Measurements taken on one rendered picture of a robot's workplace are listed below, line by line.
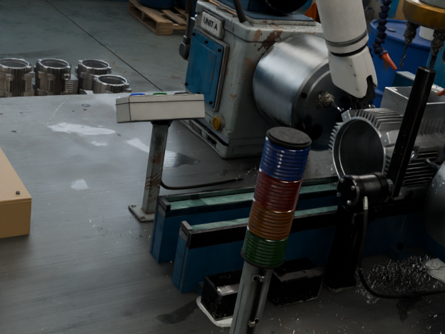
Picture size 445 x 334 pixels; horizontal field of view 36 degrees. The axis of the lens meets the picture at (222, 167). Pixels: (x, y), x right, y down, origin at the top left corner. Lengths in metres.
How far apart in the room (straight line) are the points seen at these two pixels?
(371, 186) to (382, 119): 0.19
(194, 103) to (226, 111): 0.40
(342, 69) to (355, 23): 0.12
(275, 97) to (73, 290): 0.69
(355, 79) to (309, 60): 0.24
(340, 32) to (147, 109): 0.40
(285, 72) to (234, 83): 0.19
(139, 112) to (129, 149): 0.45
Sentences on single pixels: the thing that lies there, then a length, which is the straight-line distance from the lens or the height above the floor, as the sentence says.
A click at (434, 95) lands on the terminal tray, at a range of 1.55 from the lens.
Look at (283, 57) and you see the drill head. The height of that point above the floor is 1.12.
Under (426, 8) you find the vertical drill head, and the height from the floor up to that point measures 1.33.
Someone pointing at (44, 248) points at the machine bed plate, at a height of 0.80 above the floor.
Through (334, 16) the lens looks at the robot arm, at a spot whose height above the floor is 1.29.
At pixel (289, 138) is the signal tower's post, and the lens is 0.88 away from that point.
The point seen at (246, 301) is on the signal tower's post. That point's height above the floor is 0.96.
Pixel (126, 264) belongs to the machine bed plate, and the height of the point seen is 0.80.
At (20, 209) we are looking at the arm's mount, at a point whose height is 0.86.
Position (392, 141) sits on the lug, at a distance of 1.38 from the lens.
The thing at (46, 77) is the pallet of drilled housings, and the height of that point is 0.29.
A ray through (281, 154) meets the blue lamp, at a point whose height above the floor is 1.20.
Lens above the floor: 1.53
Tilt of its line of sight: 24 degrees down
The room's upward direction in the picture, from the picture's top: 10 degrees clockwise
